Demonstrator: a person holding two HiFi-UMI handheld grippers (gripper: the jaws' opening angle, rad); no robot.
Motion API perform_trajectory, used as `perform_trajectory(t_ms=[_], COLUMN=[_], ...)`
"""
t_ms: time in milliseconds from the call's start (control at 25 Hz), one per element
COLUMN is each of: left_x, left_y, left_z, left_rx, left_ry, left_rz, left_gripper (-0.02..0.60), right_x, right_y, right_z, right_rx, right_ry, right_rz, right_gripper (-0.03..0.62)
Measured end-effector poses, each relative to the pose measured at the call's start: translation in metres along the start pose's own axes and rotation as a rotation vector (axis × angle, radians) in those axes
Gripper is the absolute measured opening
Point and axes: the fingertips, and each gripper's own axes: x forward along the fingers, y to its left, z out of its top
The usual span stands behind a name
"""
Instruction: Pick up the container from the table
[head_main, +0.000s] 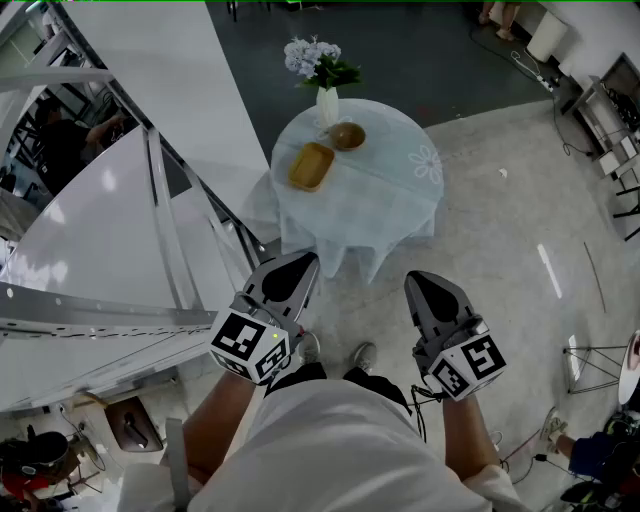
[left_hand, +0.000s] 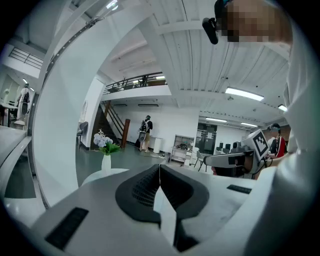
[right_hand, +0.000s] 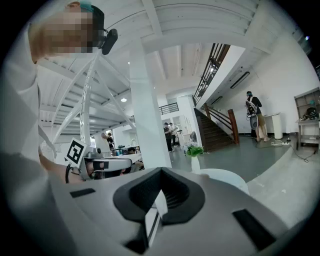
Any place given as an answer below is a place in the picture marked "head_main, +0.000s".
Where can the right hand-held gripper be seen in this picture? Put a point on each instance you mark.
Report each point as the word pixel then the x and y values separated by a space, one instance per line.
pixel 467 365

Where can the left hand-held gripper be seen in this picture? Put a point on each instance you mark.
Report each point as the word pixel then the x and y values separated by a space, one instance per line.
pixel 247 340

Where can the yellow rectangular tray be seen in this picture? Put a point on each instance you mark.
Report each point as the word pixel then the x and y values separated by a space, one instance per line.
pixel 310 167

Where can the person's right forearm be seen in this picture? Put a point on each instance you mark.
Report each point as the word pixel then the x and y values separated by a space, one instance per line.
pixel 467 430

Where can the person's left forearm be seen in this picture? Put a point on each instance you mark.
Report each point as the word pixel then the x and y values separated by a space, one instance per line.
pixel 220 420

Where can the person's left grey shoe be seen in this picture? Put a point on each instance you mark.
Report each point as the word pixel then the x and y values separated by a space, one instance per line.
pixel 310 347

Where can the person's grey shoe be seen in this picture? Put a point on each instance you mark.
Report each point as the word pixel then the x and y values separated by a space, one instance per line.
pixel 365 356
pixel 310 347

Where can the person's right grey shoe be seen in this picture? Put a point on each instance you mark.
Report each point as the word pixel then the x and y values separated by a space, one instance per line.
pixel 365 356

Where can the person's black trousers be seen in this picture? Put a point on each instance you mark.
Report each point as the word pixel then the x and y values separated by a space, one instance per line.
pixel 375 382

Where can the round table with floral tablecloth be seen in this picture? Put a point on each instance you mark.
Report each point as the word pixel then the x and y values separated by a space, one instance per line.
pixel 370 200

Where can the white metal staircase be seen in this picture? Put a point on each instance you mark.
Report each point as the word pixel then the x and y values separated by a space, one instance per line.
pixel 165 210

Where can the brown wooden bowl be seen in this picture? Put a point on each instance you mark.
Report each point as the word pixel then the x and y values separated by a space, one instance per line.
pixel 348 136

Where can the person's white shirt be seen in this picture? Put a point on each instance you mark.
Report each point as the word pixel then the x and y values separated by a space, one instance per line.
pixel 330 450

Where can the metal-legged stool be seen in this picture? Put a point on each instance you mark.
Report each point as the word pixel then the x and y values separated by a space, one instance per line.
pixel 600 365

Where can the white ribbed vase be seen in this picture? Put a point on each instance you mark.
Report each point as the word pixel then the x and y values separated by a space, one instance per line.
pixel 327 107

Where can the brown seat chair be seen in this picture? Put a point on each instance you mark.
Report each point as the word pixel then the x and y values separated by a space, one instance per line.
pixel 132 425

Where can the black folding stand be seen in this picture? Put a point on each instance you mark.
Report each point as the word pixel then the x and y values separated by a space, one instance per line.
pixel 629 205

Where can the pale blue flower bouquet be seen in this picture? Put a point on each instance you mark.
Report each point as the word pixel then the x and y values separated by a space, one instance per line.
pixel 320 60

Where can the metal shelf unit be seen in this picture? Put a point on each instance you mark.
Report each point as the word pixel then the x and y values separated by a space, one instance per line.
pixel 607 120

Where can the white power strip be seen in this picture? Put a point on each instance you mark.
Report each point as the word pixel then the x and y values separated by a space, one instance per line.
pixel 542 75

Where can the white trash bin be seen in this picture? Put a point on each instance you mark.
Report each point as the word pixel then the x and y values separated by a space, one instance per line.
pixel 546 36

